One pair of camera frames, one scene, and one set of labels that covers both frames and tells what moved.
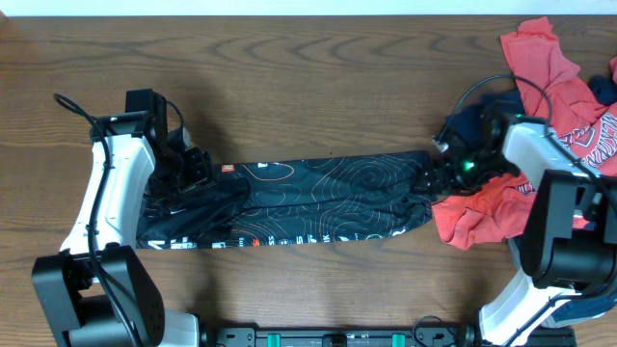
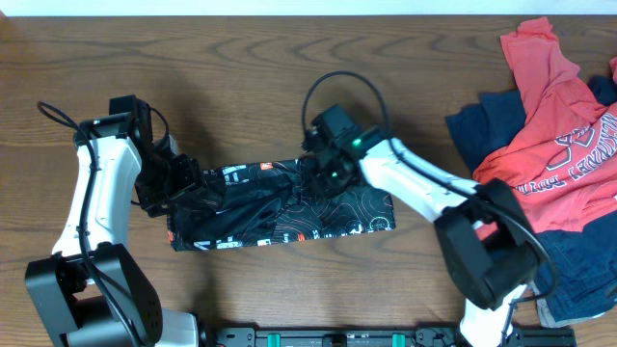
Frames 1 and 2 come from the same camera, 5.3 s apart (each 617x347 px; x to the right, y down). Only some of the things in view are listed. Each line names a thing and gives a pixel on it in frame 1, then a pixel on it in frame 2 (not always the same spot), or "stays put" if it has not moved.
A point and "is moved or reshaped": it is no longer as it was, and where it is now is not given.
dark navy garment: x=499 y=105 stays put
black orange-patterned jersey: x=329 y=200 is moved or reshaped
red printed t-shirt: x=557 y=93 stays put
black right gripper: x=434 y=167 to x=323 y=186
